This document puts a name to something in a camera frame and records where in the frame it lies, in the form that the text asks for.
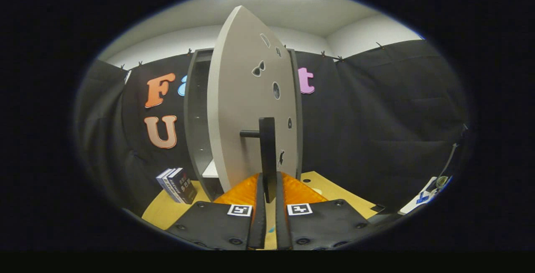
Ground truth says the row of black cloth clips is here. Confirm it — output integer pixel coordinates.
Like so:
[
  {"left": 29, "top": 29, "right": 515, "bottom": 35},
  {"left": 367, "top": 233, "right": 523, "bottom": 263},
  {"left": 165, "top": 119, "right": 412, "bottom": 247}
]
[{"left": 119, "top": 41, "right": 383, "bottom": 69}]

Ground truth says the grey cabinet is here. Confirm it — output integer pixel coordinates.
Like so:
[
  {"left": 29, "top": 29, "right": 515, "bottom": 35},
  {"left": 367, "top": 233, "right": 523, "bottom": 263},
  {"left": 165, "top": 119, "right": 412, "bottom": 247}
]
[{"left": 184, "top": 47, "right": 303, "bottom": 202}]

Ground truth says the black door handle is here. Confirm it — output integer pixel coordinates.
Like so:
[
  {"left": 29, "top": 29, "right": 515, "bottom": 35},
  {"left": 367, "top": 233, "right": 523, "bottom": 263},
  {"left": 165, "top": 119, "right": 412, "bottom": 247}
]
[{"left": 239, "top": 117, "right": 278, "bottom": 204}]

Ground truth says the white blue device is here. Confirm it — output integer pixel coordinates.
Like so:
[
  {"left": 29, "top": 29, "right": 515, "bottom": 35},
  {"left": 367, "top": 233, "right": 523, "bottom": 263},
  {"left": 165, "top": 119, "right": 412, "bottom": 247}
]
[{"left": 397, "top": 176, "right": 443, "bottom": 216}]

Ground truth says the grey cable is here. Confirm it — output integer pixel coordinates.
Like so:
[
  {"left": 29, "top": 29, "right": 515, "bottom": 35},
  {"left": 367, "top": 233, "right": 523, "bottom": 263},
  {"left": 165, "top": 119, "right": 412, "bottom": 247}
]
[{"left": 435, "top": 141, "right": 460, "bottom": 190}]

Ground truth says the white cabinet shelf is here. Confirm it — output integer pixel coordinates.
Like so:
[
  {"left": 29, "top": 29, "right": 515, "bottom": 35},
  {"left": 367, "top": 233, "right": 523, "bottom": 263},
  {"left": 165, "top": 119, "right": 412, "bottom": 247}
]
[{"left": 202, "top": 159, "right": 219, "bottom": 179}]

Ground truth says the black backdrop cloth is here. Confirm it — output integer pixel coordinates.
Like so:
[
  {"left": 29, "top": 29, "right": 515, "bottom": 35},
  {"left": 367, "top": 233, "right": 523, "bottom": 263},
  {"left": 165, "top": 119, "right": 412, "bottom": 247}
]
[{"left": 75, "top": 39, "right": 475, "bottom": 219}]

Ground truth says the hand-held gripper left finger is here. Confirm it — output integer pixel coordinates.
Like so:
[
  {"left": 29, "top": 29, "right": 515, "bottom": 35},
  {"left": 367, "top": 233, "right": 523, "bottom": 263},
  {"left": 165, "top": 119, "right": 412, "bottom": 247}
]
[{"left": 165, "top": 173, "right": 268, "bottom": 251}]

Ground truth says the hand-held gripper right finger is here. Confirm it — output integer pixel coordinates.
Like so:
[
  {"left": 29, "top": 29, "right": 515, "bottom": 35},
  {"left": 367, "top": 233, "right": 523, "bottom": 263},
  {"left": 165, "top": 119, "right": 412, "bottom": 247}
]
[{"left": 275, "top": 171, "right": 379, "bottom": 251}]

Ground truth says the white blue book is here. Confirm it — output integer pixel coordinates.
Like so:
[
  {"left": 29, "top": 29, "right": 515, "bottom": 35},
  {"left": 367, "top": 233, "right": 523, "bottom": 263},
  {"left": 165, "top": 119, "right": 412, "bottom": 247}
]
[{"left": 156, "top": 168, "right": 178, "bottom": 202}]

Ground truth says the dark blue book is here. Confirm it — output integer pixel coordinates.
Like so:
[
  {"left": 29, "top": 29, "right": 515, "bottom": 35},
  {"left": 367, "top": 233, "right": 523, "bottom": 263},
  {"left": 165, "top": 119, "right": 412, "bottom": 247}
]
[{"left": 167, "top": 168, "right": 198, "bottom": 205}]

